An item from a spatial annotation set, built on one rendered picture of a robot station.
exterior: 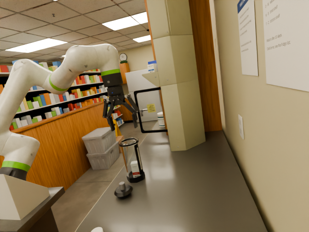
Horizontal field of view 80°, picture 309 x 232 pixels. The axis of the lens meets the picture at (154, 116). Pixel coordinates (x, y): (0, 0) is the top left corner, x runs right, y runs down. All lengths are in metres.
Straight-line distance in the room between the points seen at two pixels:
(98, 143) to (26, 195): 2.39
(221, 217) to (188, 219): 0.12
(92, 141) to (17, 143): 2.34
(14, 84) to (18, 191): 0.53
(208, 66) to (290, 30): 1.15
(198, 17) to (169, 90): 0.67
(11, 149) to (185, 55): 1.14
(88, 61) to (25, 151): 0.63
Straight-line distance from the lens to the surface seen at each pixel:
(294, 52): 0.47
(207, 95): 1.61
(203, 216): 0.81
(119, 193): 0.95
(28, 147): 1.23
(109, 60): 0.88
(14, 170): 1.20
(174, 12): 1.32
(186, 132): 1.31
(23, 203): 1.15
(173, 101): 1.24
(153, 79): 1.25
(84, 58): 0.83
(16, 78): 1.21
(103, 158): 3.51
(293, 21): 0.47
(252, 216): 0.82
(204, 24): 1.63
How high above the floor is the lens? 1.47
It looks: 12 degrees down
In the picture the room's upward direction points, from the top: 10 degrees counter-clockwise
